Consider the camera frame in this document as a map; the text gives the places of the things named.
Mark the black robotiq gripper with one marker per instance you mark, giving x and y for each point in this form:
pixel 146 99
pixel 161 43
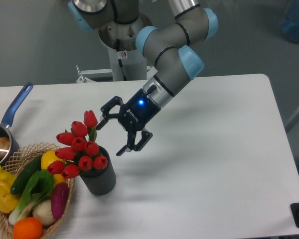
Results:
pixel 132 116

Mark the red tulip bouquet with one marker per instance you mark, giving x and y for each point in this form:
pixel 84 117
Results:
pixel 81 152

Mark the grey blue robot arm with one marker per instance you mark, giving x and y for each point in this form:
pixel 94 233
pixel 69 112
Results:
pixel 168 51

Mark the dark grey ribbed vase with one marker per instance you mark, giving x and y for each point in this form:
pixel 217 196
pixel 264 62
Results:
pixel 100 182

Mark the purple eggplant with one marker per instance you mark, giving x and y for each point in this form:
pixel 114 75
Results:
pixel 58 199

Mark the green bok choy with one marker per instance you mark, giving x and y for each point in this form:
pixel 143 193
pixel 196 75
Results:
pixel 38 187

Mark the white garlic bulb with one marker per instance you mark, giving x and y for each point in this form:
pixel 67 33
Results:
pixel 43 213

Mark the green cucumber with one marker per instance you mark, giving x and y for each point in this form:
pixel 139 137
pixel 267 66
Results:
pixel 22 179

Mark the orange mandarin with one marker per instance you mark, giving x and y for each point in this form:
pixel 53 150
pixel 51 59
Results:
pixel 28 228

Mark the yellow bell pepper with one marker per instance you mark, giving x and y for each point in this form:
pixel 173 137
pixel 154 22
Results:
pixel 8 201

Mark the blue translucent bag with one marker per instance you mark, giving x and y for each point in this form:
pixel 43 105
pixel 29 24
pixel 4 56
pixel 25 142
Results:
pixel 289 23

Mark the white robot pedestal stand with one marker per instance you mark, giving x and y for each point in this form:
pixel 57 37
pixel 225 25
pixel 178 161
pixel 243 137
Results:
pixel 127 63

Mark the blue handled saucepan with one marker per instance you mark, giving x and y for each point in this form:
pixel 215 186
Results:
pixel 8 118

